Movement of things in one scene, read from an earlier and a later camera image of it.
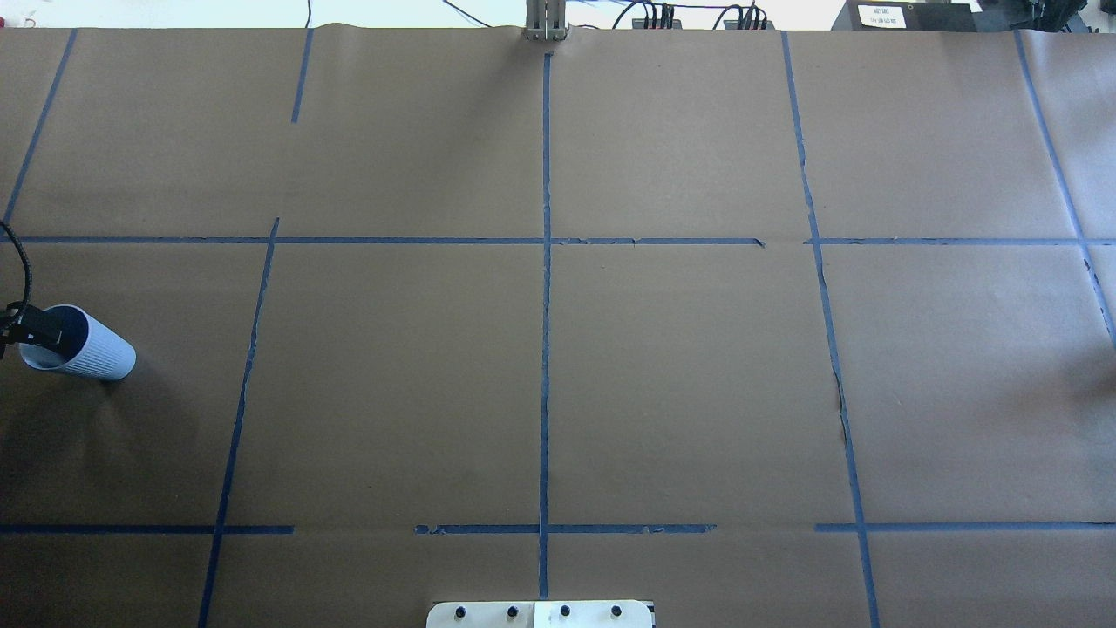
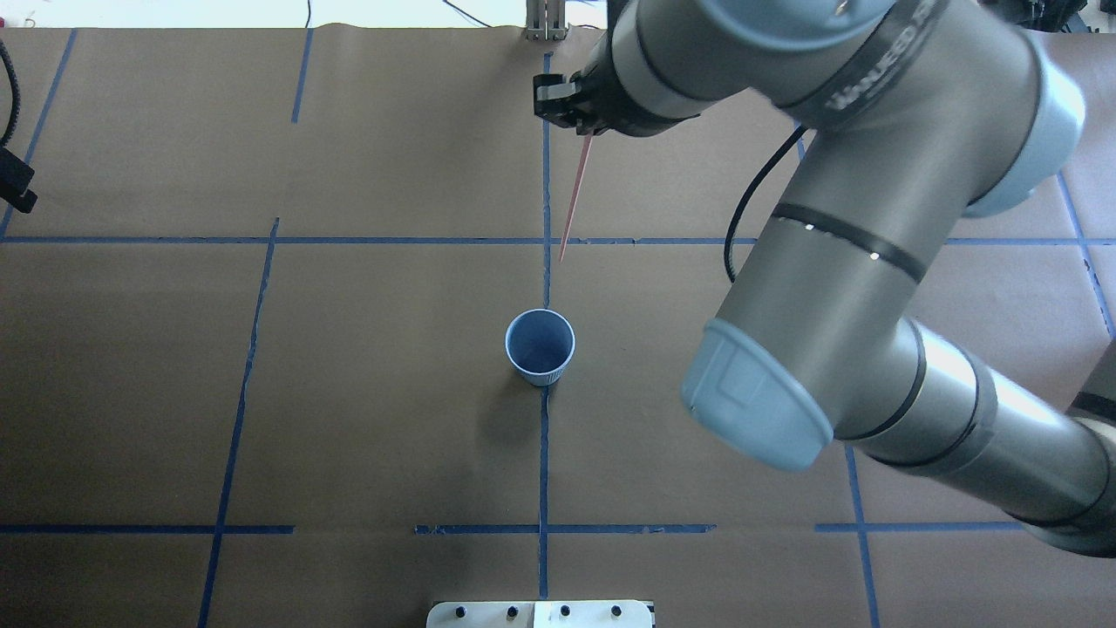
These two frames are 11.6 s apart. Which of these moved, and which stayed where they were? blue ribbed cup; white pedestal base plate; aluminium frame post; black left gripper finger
Moved: black left gripper finger; blue ribbed cup
Stayed: white pedestal base plate; aluminium frame post
